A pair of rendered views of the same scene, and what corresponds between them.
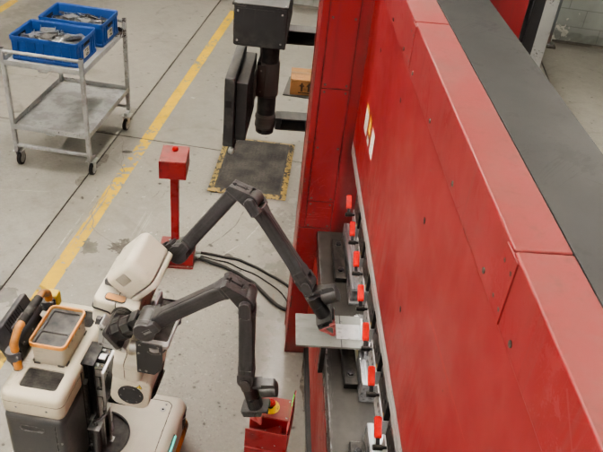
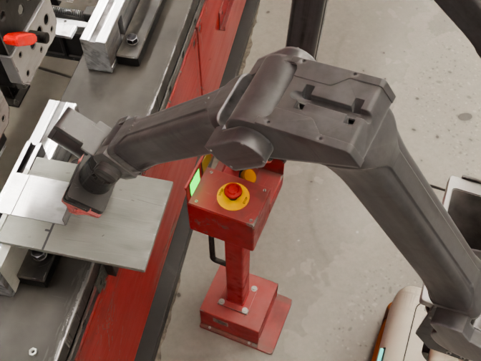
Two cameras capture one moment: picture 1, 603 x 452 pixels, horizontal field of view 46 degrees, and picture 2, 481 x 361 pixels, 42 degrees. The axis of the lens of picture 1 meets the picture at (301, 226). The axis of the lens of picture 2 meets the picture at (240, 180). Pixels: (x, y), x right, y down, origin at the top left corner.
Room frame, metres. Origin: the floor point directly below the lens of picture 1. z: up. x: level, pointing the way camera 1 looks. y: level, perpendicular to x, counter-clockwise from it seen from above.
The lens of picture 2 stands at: (2.53, 0.27, 1.95)
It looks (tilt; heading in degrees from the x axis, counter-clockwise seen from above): 57 degrees down; 197
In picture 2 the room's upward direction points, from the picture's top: straight up
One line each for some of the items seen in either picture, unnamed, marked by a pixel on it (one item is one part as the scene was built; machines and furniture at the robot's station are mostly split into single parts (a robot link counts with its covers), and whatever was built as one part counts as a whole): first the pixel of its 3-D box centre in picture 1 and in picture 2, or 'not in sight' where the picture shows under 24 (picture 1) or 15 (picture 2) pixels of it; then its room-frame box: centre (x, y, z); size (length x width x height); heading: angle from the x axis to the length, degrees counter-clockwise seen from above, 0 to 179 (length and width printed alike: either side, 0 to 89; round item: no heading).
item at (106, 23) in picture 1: (79, 24); not in sight; (5.22, 1.87, 0.92); 0.50 x 0.36 x 0.18; 86
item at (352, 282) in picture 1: (352, 262); not in sight; (2.63, -0.26, 0.92); 0.50 x 0.06 x 0.10; 5
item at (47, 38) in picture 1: (54, 43); not in sight; (4.80, 1.92, 0.92); 0.50 x 0.36 x 0.18; 86
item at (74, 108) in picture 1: (71, 91); not in sight; (4.97, 1.90, 0.47); 0.90 x 0.66 x 0.95; 176
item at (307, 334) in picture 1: (328, 331); (87, 211); (2.07, -0.15, 1.00); 0.26 x 0.18 x 0.01; 95
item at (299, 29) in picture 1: (306, 46); not in sight; (3.35, 0.08, 1.66); 0.40 x 0.24 x 0.07; 5
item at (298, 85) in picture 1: (306, 80); not in sight; (4.37, 0.08, 1.04); 0.30 x 0.26 x 0.12; 176
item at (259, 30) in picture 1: (260, 73); not in sight; (3.29, 0.29, 1.53); 0.51 x 0.25 x 0.85; 1
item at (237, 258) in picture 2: not in sight; (237, 256); (1.79, 0.03, 0.39); 0.05 x 0.05 x 0.54; 85
